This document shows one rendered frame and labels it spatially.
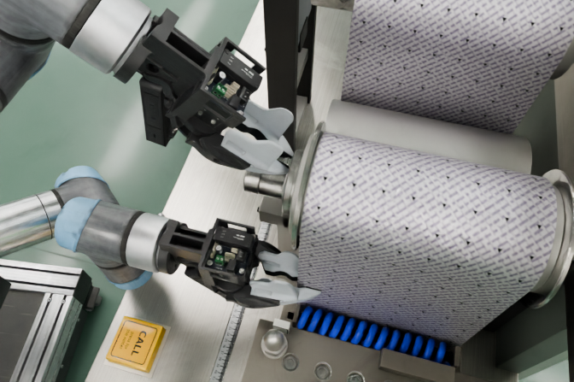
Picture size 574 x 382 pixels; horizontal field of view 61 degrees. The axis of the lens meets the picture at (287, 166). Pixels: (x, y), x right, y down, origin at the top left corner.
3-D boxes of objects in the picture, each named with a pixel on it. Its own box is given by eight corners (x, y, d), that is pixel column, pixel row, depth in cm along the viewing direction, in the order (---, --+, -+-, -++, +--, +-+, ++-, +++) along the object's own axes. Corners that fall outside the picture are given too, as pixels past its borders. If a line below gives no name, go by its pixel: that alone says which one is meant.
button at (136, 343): (127, 319, 81) (123, 314, 79) (166, 330, 80) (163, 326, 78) (108, 361, 77) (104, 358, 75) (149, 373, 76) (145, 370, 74)
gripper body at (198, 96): (249, 127, 45) (137, 48, 40) (205, 155, 52) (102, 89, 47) (272, 70, 49) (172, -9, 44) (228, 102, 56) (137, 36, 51)
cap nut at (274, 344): (265, 328, 67) (264, 319, 64) (290, 335, 67) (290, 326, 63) (257, 355, 66) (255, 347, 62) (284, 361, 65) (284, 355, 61)
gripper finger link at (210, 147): (245, 177, 51) (177, 127, 48) (237, 180, 52) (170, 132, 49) (260, 143, 54) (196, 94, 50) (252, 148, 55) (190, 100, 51)
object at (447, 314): (296, 300, 71) (300, 248, 55) (459, 343, 67) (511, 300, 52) (295, 302, 70) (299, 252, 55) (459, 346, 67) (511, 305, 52)
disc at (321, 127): (318, 166, 65) (325, 92, 52) (322, 167, 65) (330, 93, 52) (290, 268, 57) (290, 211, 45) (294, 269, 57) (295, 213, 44)
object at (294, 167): (283, 220, 57) (298, 164, 60) (300, 225, 57) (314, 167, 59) (279, 201, 50) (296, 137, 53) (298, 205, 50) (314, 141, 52)
